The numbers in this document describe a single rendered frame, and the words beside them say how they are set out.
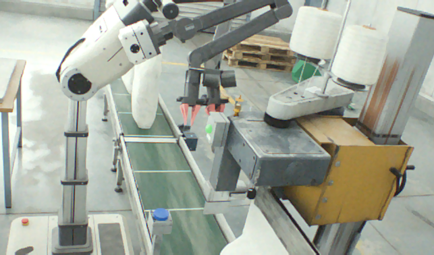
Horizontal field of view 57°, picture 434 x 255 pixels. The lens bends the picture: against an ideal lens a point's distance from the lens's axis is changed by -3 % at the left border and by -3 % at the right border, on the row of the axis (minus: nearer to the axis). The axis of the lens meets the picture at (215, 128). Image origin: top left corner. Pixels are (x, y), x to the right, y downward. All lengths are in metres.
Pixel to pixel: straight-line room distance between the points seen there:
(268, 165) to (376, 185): 0.51
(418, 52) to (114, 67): 1.09
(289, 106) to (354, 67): 0.23
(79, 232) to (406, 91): 1.64
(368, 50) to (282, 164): 0.41
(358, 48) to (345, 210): 0.56
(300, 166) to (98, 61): 0.91
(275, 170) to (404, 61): 0.56
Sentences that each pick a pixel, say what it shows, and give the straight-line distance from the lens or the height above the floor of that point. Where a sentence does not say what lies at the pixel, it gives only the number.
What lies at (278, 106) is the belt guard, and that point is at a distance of 1.27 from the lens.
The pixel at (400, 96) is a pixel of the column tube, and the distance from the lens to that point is 1.45.
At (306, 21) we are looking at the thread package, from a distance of 1.45.
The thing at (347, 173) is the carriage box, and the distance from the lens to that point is 1.39.
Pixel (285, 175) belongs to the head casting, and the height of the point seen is 1.27.
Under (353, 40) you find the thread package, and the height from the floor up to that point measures 1.65.
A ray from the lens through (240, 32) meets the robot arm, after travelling 1.55.
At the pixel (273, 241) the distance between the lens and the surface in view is 1.39.
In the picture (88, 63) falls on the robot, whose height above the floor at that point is 1.31.
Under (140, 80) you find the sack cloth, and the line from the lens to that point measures 3.20.
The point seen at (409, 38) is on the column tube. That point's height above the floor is 1.68.
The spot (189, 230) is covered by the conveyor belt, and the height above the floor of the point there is 0.38.
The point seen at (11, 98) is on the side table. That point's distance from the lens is 2.76.
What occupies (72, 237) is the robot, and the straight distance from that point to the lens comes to 2.23.
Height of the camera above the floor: 1.82
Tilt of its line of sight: 24 degrees down
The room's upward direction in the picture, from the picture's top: 12 degrees clockwise
